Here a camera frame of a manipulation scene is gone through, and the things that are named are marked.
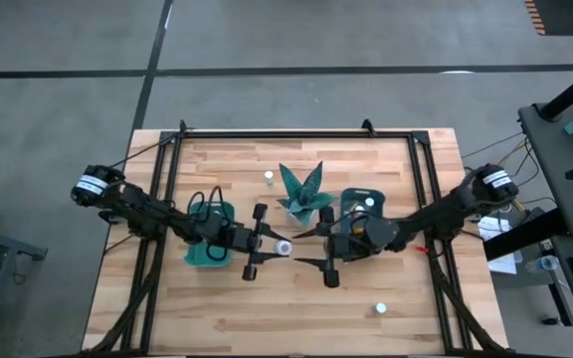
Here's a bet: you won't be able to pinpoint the clear water bottle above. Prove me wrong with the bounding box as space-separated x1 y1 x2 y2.
524 255 560 274

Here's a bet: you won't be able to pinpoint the black aluminium table frame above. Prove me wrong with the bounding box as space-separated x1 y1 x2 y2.
80 127 509 358

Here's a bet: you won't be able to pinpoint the snake plant in white pot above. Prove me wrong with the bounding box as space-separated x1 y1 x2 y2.
276 160 340 229

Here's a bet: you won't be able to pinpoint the grey side desk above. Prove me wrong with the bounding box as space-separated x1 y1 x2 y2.
517 96 573 358

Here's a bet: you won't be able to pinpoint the light teal plastic bin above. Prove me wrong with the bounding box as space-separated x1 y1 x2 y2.
183 200 237 269

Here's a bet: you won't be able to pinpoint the dark teal plastic bin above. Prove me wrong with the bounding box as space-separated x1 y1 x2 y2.
339 187 387 238

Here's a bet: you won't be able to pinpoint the white paper sheets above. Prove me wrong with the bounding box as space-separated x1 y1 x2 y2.
476 215 524 276

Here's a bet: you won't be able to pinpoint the black support beam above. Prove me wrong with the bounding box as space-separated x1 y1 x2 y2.
538 59 573 122
482 208 571 263

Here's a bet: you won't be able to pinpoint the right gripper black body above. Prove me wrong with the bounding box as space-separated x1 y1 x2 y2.
318 205 401 289

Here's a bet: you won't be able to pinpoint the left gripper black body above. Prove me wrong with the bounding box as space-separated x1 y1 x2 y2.
211 202 270 282

